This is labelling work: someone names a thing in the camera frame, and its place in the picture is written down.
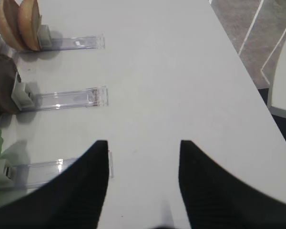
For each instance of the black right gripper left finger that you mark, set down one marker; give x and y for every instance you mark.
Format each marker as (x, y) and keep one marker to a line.
(73, 200)

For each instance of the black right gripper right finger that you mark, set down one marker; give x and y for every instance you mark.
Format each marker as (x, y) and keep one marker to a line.
(216, 199)

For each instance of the brown meat patty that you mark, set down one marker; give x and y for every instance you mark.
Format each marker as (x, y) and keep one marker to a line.
(8, 73)

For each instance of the tan bun slice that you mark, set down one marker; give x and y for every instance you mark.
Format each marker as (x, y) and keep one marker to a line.
(9, 30)
(29, 21)

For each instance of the white chair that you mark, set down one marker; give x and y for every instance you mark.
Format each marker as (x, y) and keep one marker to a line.
(276, 102)

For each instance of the clear holder rail, bottom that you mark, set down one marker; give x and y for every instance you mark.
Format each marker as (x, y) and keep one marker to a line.
(27, 176)

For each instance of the clear holder rail, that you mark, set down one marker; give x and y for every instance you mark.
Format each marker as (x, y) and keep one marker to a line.
(27, 176)
(27, 101)
(48, 43)

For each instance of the clear holder rail, middle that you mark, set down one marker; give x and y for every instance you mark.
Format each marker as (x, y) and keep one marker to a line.
(27, 101)

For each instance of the clear holder rail, top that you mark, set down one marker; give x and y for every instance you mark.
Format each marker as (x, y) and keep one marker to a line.
(48, 43)

